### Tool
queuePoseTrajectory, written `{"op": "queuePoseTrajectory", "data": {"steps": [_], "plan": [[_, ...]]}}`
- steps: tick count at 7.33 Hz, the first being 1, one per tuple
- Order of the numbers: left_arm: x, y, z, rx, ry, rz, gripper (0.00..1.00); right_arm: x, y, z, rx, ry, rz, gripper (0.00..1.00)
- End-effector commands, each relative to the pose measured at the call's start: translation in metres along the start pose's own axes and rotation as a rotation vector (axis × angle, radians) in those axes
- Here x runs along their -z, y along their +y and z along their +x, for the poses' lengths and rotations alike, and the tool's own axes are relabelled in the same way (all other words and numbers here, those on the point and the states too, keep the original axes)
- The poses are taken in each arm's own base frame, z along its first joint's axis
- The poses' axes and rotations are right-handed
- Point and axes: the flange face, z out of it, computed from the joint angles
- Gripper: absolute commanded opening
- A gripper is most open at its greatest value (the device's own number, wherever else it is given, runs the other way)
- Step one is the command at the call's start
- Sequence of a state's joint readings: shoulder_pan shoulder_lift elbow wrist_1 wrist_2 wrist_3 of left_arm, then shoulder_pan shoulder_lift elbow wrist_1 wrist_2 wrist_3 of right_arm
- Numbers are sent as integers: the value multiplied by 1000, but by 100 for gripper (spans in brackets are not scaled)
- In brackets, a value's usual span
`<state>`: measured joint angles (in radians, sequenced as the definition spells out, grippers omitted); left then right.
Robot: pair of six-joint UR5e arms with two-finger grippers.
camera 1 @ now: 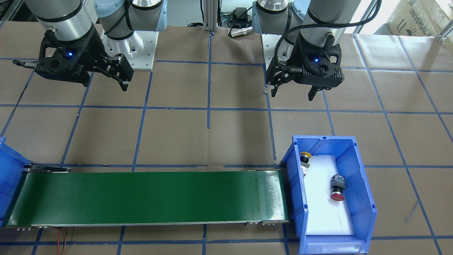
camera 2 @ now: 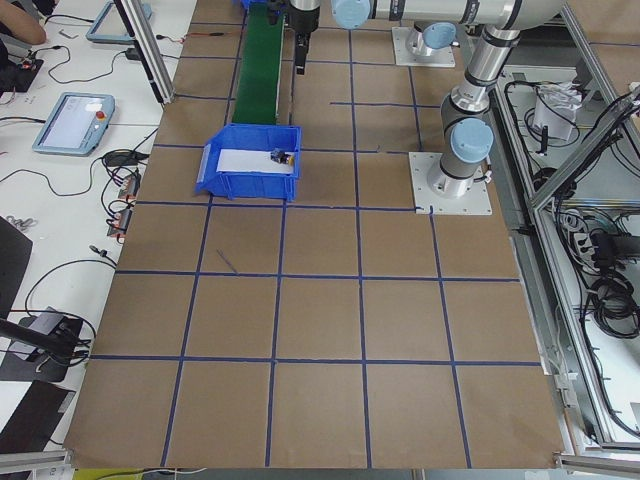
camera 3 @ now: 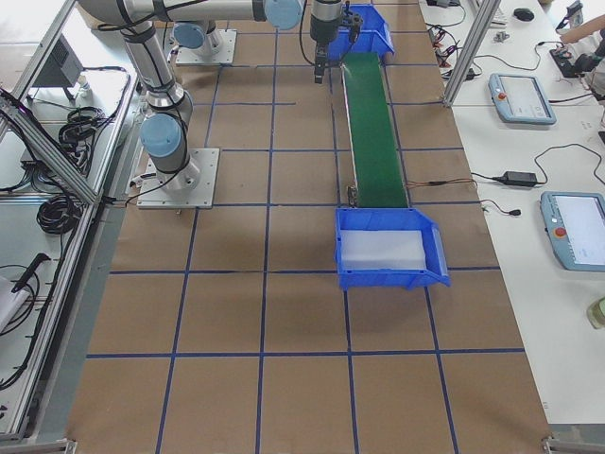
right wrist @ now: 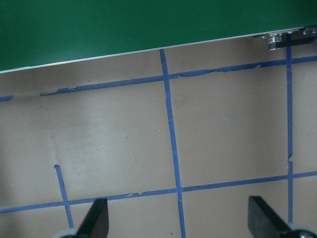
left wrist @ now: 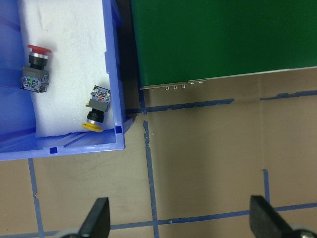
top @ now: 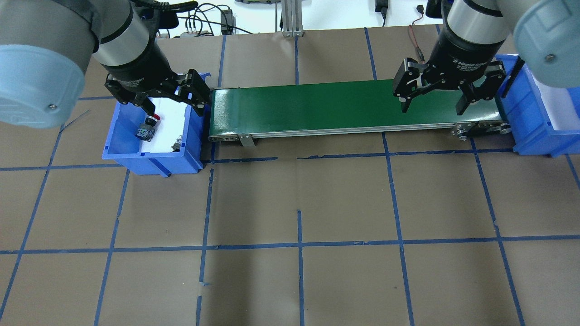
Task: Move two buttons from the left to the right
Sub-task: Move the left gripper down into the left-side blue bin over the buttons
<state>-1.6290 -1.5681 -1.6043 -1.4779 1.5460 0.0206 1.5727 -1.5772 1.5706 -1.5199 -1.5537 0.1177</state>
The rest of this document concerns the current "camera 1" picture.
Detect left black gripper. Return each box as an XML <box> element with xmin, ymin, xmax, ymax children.
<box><xmin>265</xmin><ymin>34</ymin><xmax>344</xmax><ymax>101</ymax></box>

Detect red black wires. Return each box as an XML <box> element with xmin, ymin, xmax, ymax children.
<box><xmin>57</xmin><ymin>227</ymin><xmax>68</xmax><ymax>255</ymax></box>

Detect green conveyor belt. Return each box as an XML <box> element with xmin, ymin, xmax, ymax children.
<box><xmin>1</xmin><ymin>170</ymin><xmax>289</xmax><ymax>227</ymax></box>

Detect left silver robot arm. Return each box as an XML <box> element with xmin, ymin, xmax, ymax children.
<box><xmin>252</xmin><ymin>0</ymin><xmax>382</xmax><ymax>101</ymax></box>

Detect cardboard box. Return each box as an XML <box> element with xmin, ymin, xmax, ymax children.
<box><xmin>387</xmin><ymin>0</ymin><xmax>453</xmax><ymax>36</ymax></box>

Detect silver metal cylinder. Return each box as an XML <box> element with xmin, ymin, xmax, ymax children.
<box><xmin>229</xmin><ymin>27</ymin><xmax>254</xmax><ymax>38</ymax></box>

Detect white foam pad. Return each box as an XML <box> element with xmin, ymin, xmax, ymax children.
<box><xmin>304</xmin><ymin>155</ymin><xmax>354</xmax><ymax>235</ymax></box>

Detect black power adapter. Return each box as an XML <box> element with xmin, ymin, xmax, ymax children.
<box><xmin>233</xmin><ymin>7</ymin><xmax>248</xmax><ymax>22</ymax></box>

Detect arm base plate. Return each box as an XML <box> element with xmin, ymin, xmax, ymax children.
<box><xmin>262</xmin><ymin>34</ymin><xmax>293</xmax><ymax>69</ymax></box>
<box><xmin>101</xmin><ymin>31</ymin><xmax>159</xmax><ymax>71</ymax></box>

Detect red push button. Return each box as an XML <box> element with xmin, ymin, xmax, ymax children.
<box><xmin>330</xmin><ymin>174</ymin><xmax>346</xmax><ymax>202</ymax></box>

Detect blue bin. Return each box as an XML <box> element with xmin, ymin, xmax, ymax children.
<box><xmin>0</xmin><ymin>137</ymin><xmax>31</xmax><ymax>226</ymax></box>
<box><xmin>282</xmin><ymin>135</ymin><xmax>377</xmax><ymax>255</ymax></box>

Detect aluminium frame post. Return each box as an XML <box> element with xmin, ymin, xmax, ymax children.
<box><xmin>202</xmin><ymin>0</ymin><xmax>219</xmax><ymax>34</ymax></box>

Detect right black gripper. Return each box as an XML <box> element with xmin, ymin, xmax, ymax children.
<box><xmin>13</xmin><ymin>24</ymin><xmax>134</xmax><ymax>92</ymax></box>

